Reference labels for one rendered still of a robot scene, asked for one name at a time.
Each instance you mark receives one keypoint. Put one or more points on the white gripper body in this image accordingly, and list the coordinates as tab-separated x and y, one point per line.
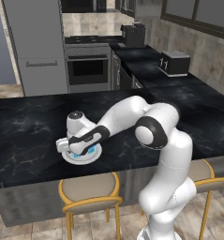
62	144

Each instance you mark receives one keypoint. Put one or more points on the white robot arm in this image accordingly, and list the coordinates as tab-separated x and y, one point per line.
166	146

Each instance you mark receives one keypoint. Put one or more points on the white round plate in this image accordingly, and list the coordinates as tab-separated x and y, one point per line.
80	158

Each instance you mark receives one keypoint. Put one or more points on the yellow stool with beige seat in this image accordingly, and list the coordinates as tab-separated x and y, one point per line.
204	178
91	193

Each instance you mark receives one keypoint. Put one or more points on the steel oven with hob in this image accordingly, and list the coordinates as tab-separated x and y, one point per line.
87	64

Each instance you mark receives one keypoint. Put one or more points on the dark base cupboard run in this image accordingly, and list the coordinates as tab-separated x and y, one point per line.
122	73

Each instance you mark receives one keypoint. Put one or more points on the grey tall fridge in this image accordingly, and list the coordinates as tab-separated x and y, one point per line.
38	47

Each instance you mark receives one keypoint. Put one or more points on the black coffee machine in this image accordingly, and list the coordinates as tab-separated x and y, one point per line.
133	35

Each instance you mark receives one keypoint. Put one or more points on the black toaster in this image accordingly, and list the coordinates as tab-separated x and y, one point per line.
174	63

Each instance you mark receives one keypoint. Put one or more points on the dark framed window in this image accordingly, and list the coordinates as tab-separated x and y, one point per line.
197	15

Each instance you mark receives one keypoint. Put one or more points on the dark wall cupboard run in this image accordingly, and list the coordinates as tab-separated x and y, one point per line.
97	5

